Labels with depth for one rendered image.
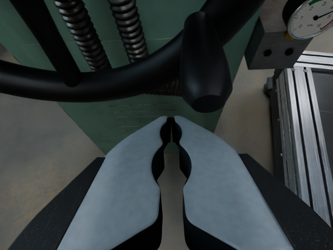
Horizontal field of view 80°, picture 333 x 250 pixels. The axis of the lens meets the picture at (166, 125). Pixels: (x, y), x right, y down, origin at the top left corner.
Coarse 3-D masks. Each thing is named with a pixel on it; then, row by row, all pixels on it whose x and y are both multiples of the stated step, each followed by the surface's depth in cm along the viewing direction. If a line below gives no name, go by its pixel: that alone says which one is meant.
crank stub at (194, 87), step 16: (192, 16) 11; (208, 16) 11; (192, 32) 10; (208, 32) 10; (192, 48) 10; (208, 48) 9; (192, 64) 9; (208, 64) 9; (224, 64) 9; (192, 80) 9; (208, 80) 9; (224, 80) 9; (192, 96) 9; (208, 96) 9; (224, 96) 9; (208, 112) 10
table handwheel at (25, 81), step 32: (32, 0) 11; (224, 0) 11; (256, 0) 10; (32, 32) 13; (224, 32) 12; (0, 64) 16; (64, 64) 15; (128, 64) 17; (160, 64) 15; (32, 96) 18; (64, 96) 18; (96, 96) 18; (128, 96) 18
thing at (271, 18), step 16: (272, 0) 33; (272, 16) 31; (256, 32) 33; (272, 32) 30; (256, 48) 33; (272, 48) 32; (288, 48) 32; (304, 48) 33; (256, 64) 36; (272, 64) 36; (288, 64) 36
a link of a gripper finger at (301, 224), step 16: (256, 176) 7; (272, 176) 7; (272, 192) 7; (288, 192) 7; (272, 208) 6; (288, 208) 6; (304, 208) 6; (288, 224) 6; (304, 224) 6; (320, 224) 6; (288, 240) 5; (304, 240) 5; (320, 240) 5
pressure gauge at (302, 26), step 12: (288, 0) 25; (300, 0) 24; (312, 0) 23; (324, 0) 23; (288, 12) 25; (300, 12) 24; (312, 12) 24; (324, 12) 24; (288, 24) 25; (300, 24) 26; (312, 24) 26; (324, 24) 26; (288, 36) 30; (300, 36) 27; (312, 36) 27
